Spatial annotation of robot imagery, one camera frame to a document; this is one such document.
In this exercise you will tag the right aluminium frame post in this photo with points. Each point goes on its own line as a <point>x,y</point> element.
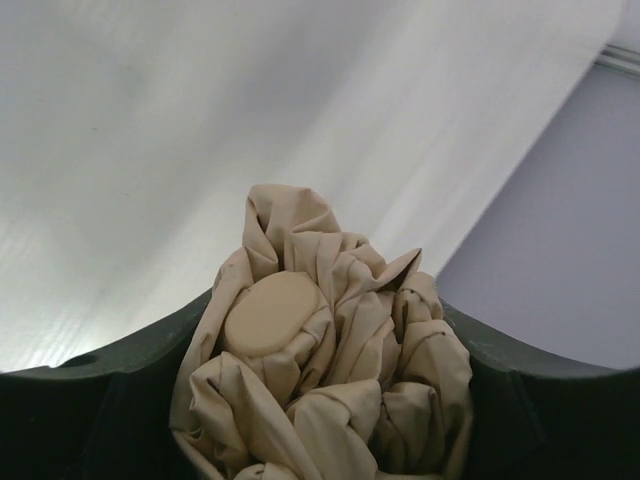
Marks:
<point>619,60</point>

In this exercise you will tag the beige folding umbrella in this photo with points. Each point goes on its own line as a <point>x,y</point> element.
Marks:
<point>316,358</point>

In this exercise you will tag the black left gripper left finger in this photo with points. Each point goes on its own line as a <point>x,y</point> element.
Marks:
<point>103,414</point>

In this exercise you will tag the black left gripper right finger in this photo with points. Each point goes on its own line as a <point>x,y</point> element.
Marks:
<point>543,416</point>

